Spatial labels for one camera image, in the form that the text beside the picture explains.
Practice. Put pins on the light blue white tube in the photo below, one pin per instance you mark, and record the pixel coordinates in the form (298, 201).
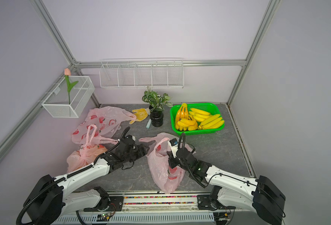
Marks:
(148, 124)

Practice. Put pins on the pale yellow banana bunch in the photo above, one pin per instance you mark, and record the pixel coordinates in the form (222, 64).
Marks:
(199, 115)

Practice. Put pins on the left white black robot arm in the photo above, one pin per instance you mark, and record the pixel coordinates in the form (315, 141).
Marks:
(53, 197)

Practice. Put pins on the pink strawberry plastic bag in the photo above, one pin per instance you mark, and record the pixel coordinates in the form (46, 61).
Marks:
(100, 126)

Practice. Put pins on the pink artificial tulip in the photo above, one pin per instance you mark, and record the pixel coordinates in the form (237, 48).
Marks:
(70, 85)

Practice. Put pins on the potted plant black vase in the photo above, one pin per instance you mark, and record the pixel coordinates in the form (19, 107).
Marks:
(157, 103)

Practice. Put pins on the small yellow banana bunch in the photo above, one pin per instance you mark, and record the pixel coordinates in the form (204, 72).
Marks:
(186, 124)

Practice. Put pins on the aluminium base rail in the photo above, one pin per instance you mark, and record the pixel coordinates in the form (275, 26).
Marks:
(162, 209)

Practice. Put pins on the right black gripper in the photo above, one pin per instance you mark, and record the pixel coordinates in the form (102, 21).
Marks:
(170, 159)

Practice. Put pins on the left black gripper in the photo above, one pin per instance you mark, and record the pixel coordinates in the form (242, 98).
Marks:
(140, 153)

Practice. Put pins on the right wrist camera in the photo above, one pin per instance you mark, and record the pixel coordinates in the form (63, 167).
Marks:
(173, 143)

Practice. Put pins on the green plastic basket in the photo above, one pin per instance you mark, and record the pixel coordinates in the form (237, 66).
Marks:
(208, 107)

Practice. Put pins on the white wire wall shelf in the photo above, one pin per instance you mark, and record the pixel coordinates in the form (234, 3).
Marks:
(142, 73)

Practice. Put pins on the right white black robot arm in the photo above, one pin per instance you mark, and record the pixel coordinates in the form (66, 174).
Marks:
(259, 195)

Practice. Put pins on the white wire side basket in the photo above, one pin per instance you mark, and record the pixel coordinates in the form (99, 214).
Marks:
(56, 102)

